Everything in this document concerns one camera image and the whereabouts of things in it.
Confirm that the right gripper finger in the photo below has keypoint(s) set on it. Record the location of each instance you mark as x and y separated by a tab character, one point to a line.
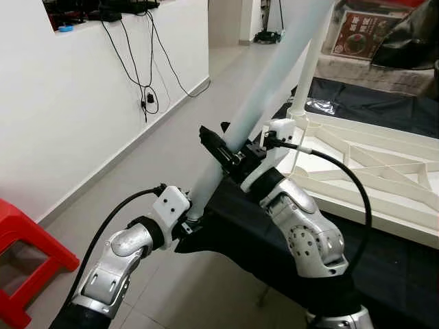
216	145

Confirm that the white plastic table leg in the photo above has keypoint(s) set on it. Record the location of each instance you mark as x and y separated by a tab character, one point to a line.
310	79
274	75

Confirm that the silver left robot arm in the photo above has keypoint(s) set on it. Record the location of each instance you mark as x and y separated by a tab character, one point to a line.
113	267

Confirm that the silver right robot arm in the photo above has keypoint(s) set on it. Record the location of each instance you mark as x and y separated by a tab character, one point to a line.
309	226

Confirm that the clear plastic bag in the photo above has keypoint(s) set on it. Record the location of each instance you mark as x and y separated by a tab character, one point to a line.
322	106

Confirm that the black mop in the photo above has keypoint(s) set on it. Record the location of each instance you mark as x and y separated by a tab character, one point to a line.
266	38

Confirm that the beige covered bench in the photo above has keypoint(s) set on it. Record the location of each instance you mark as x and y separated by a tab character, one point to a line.
370	77

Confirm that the red plastic stool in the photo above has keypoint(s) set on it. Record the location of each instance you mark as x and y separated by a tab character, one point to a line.
27	233

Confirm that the cream plastic table top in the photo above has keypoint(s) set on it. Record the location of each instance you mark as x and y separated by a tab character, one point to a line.
411	205

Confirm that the orange lid storage box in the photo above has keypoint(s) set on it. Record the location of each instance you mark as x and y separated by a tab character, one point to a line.
363	38

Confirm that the black tablecloth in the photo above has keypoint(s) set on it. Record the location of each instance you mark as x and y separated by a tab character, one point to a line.
384	274

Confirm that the black bag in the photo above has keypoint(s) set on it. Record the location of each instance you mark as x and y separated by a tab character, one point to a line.
411	41

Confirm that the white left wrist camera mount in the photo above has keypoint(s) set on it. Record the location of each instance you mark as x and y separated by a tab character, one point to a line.
171	202

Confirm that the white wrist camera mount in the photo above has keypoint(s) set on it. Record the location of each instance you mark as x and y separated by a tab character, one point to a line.
171	202
281	130

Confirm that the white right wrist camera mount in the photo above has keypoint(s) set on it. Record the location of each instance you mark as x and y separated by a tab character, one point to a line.
281	130

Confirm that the dark wall shelf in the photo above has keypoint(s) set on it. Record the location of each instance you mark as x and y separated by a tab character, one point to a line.
103	10

